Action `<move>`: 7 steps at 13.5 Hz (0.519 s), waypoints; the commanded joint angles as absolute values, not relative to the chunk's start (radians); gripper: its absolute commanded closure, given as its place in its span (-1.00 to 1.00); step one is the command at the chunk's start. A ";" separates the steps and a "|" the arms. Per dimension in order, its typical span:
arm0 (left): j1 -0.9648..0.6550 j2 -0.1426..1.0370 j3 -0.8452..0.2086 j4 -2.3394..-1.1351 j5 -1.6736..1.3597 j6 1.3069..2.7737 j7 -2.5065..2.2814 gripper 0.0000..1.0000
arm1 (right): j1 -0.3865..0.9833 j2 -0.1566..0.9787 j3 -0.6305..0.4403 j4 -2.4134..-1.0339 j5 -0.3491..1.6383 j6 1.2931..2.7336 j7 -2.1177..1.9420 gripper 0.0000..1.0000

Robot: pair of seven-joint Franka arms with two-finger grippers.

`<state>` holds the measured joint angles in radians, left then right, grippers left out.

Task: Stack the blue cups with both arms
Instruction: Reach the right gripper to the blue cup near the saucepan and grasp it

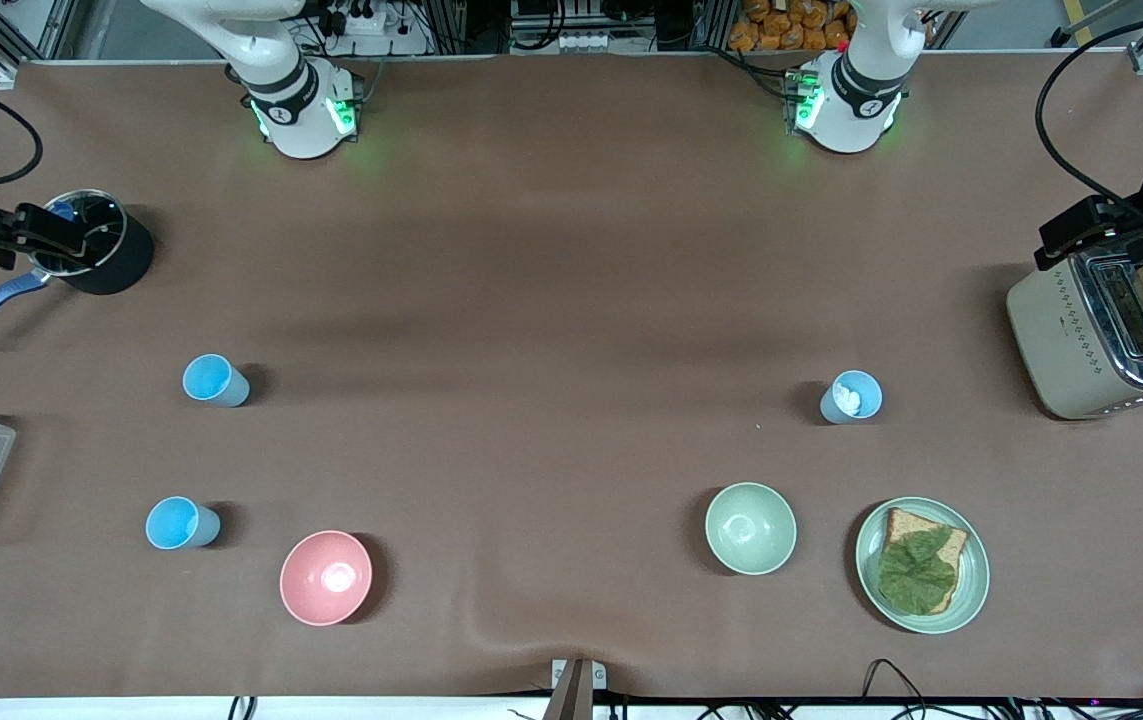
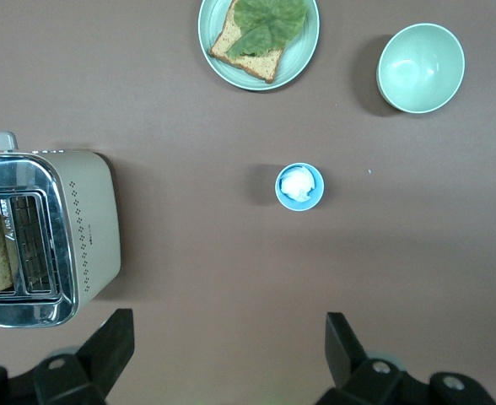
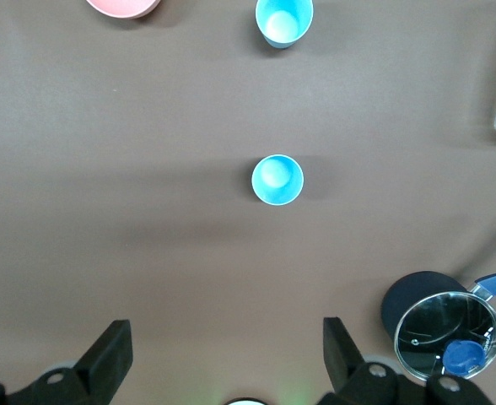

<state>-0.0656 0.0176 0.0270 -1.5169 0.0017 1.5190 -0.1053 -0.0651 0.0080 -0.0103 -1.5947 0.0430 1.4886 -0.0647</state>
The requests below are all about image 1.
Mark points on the blue plastic cup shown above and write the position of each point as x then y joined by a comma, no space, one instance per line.
176,524
211,380

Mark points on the blue cup with white paper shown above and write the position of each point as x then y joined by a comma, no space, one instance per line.
831,405

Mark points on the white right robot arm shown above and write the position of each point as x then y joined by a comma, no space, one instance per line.
296,100

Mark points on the glass lid with blue knob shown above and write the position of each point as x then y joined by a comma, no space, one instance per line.
103,225

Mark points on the beige and chrome toaster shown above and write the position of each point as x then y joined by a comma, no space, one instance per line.
1056,330

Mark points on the crumpled white paper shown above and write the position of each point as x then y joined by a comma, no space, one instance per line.
846,397

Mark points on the brown bread slice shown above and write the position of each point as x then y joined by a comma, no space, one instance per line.
906,522

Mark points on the pale green plate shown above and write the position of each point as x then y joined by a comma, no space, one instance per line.
976,570

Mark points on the orange packaged goods pile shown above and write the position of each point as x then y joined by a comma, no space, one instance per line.
791,25

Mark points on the green lettuce leaf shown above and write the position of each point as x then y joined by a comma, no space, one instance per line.
916,575

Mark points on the pink bowl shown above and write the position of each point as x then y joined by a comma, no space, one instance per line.
326,578

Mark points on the pale green bowl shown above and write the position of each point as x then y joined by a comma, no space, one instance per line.
751,528

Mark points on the brown table cover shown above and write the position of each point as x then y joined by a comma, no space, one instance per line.
531,450

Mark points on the metal table clamp bracket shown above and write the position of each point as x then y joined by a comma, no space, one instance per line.
578,685

